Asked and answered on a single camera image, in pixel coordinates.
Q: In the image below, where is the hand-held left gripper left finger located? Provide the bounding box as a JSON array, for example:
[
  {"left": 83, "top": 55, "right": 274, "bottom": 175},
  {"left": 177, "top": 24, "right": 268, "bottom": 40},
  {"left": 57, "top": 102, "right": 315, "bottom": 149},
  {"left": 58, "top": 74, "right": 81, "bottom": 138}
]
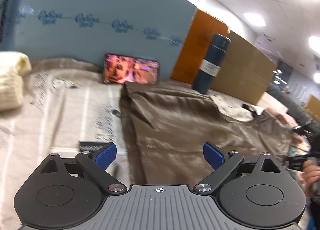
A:
[{"left": 40, "top": 142, "right": 127, "bottom": 193}]

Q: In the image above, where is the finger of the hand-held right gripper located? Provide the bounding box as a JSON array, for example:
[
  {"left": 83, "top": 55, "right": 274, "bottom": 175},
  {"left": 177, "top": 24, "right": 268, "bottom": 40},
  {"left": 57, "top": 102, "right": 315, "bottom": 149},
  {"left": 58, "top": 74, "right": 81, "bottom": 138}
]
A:
[
  {"left": 287, "top": 155, "right": 312, "bottom": 170},
  {"left": 291, "top": 124, "right": 313, "bottom": 137}
]

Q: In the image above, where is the brown garment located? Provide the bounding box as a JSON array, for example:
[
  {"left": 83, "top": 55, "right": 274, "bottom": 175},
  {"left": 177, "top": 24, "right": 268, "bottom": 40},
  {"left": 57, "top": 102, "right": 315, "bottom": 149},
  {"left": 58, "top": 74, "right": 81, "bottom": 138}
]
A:
[{"left": 119, "top": 81, "right": 297, "bottom": 186}]

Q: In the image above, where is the dark blue thermos bottle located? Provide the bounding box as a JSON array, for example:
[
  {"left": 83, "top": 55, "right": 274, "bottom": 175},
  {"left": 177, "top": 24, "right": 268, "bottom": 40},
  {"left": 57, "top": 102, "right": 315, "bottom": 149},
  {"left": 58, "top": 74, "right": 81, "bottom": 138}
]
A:
[{"left": 192, "top": 34, "right": 232, "bottom": 95}]

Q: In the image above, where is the person's right forearm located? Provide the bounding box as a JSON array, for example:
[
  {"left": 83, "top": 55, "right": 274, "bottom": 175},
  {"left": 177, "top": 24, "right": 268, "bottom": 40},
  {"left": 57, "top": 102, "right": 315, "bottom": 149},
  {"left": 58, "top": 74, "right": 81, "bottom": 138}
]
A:
[{"left": 265, "top": 84, "right": 316, "bottom": 128}]

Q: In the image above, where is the orange cardboard box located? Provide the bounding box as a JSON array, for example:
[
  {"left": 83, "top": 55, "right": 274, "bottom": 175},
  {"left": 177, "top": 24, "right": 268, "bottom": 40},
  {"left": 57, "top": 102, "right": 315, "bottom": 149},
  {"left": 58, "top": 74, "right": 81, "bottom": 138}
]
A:
[{"left": 170, "top": 9, "right": 229, "bottom": 86}]

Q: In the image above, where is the smartphone with lit screen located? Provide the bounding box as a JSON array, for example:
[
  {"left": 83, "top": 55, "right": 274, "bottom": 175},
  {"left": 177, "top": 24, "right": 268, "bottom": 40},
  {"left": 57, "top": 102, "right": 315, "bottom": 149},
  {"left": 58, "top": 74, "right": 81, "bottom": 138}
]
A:
[{"left": 103, "top": 53, "right": 160, "bottom": 86}]

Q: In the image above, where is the person's right hand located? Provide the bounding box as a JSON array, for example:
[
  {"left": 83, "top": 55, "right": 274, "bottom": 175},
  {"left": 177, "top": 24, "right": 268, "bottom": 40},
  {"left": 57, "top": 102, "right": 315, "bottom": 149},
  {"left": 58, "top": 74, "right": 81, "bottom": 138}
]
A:
[{"left": 302, "top": 159, "right": 320, "bottom": 204}]

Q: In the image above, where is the small brown cardboard box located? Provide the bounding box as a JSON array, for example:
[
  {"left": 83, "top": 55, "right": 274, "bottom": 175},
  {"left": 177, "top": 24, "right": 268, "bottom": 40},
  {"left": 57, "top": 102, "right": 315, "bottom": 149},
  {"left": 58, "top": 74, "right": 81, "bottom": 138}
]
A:
[{"left": 303, "top": 94, "right": 320, "bottom": 113}]

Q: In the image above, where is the large blue cardboard box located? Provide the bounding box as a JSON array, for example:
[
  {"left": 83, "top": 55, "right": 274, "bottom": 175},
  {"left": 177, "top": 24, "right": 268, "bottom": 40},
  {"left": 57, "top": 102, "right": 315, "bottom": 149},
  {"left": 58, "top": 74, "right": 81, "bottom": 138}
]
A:
[
  {"left": 0, "top": 0, "right": 24, "bottom": 52},
  {"left": 11, "top": 0, "right": 198, "bottom": 82}
]

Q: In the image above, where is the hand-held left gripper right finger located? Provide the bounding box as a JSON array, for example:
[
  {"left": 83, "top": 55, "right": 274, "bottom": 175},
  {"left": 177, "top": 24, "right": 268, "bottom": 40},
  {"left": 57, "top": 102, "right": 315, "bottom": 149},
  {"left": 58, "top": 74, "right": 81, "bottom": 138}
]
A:
[{"left": 194, "top": 141, "right": 283, "bottom": 193}]

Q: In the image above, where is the printed beige bed sheet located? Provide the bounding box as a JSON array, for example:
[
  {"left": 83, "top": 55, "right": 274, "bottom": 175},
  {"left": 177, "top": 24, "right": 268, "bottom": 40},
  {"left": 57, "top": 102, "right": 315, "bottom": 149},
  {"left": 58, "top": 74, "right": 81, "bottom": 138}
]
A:
[{"left": 0, "top": 57, "right": 320, "bottom": 230}]

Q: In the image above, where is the ceiling light panel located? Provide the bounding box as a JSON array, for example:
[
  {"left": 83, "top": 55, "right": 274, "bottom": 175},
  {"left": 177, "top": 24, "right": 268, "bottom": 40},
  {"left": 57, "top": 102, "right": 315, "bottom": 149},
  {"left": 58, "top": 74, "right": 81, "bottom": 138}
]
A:
[
  {"left": 308, "top": 36, "right": 320, "bottom": 51},
  {"left": 243, "top": 12, "right": 266, "bottom": 27}
]

